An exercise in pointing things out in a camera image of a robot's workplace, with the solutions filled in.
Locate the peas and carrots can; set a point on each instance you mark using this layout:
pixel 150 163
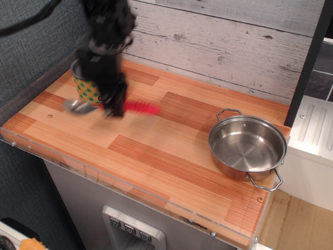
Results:
pixel 87 90

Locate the white drainboard sink unit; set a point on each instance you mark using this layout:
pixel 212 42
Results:
pixel 307 169

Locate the silver two-handled pot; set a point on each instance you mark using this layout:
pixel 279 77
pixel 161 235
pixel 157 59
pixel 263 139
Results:
pixel 248 148

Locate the grey dispenser button panel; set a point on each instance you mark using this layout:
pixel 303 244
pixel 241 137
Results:
pixel 127 232

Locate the red handled metal spoon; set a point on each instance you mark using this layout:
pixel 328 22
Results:
pixel 81 108

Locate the clear acrylic edge guard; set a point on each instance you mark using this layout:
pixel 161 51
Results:
pixel 89 177

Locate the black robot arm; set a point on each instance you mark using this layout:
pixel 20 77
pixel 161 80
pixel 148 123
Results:
pixel 111 22

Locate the black vertical post right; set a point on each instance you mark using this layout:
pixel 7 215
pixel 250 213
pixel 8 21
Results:
pixel 319 34

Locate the orange object bottom left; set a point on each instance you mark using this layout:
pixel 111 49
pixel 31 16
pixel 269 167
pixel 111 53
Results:
pixel 31 244

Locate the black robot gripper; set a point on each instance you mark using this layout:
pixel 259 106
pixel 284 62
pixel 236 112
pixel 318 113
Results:
pixel 101 63

